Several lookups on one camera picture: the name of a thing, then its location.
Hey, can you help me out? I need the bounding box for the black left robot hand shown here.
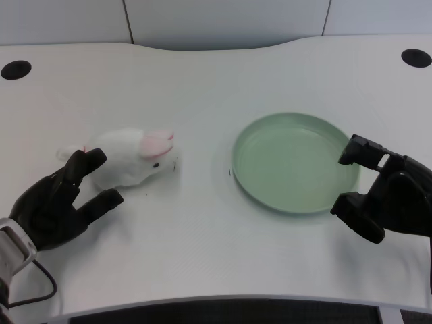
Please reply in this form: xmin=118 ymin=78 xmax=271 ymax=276
xmin=8 ymin=148 xmax=125 ymax=252

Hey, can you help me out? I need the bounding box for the white plush rabbit doll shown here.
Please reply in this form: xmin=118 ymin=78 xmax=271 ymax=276
xmin=55 ymin=127 xmax=180 ymax=188

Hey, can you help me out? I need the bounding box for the black table cable grommet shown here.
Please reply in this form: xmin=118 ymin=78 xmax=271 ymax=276
xmin=400 ymin=48 xmax=432 ymax=68
xmin=0 ymin=60 xmax=32 ymax=80

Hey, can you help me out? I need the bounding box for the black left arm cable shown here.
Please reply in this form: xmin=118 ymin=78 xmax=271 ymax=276
xmin=6 ymin=259 xmax=57 ymax=308

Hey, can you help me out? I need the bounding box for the light green round plate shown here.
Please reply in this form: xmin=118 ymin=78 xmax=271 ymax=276
xmin=231 ymin=112 xmax=362 ymax=215

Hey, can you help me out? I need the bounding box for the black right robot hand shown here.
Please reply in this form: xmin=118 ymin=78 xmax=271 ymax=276
xmin=329 ymin=133 xmax=432 ymax=245

